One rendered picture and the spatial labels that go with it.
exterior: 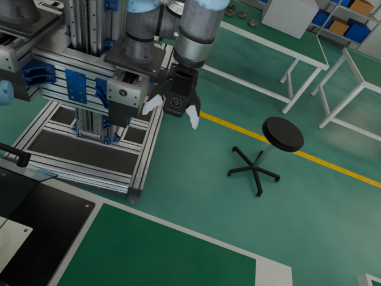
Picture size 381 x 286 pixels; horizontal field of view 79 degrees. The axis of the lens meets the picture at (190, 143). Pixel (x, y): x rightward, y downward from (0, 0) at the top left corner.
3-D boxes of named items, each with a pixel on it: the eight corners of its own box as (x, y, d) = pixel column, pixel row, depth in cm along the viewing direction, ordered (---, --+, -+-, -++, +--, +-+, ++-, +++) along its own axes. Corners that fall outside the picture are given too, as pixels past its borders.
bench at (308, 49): (151, 26, 349) (161, -32, 295) (284, 81, 360) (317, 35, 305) (126, 51, 287) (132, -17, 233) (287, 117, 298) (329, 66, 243)
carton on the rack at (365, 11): (344, 3, 524) (351, -6, 510) (362, 11, 525) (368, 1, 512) (348, 8, 496) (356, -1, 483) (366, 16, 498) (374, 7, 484)
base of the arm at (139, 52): (125, 40, 106) (127, 18, 99) (157, 51, 108) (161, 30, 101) (114, 56, 96) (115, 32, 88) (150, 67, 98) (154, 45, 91)
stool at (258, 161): (232, 142, 237) (259, 100, 197) (276, 159, 240) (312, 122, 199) (225, 185, 200) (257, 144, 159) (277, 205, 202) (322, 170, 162)
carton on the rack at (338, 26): (325, 24, 560) (331, 15, 544) (338, 29, 561) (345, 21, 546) (327, 29, 532) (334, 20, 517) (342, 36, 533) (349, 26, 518)
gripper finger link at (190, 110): (205, 116, 66) (196, 89, 60) (204, 130, 62) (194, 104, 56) (195, 118, 67) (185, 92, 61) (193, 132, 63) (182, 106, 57)
